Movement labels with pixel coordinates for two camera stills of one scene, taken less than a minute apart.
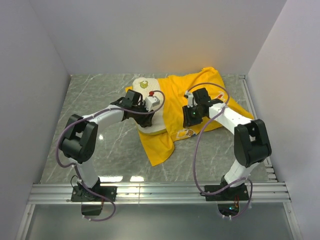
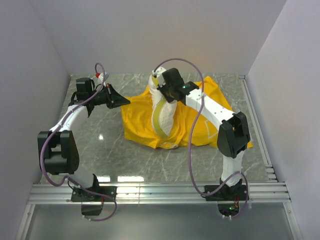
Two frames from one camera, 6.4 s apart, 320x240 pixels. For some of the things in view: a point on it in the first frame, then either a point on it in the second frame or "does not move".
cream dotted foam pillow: x=144 y=86 -> x=164 y=111
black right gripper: x=187 y=120 -> x=162 y=89
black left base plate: x=80 y=194 does not move
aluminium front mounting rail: x=156 y=193 does not move
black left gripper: x=146 y=121 -> x=114 y=99
